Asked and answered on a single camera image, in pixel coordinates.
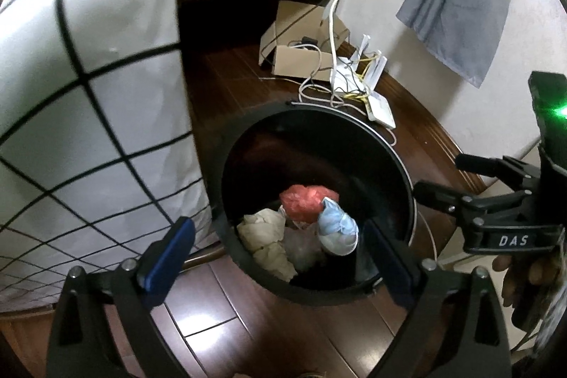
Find red plastic bag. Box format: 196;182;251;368
280;184;339;225

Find beige cloth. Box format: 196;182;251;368
236;208;297;282

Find clear crumpled plastic trash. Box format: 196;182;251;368
282;224;323;271

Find black round trash bin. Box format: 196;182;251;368
213;105;417;306

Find person's right hand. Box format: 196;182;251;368
492;254;561;314

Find white flat network box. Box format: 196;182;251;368
365;91;396;130

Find light blue face mask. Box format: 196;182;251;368
317;197;359;256

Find white wifi router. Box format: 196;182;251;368
330;34;387;98

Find white grid-pattern mattress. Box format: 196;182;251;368
1;0;216;313

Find open cardboard box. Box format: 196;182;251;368
259;1;332;81

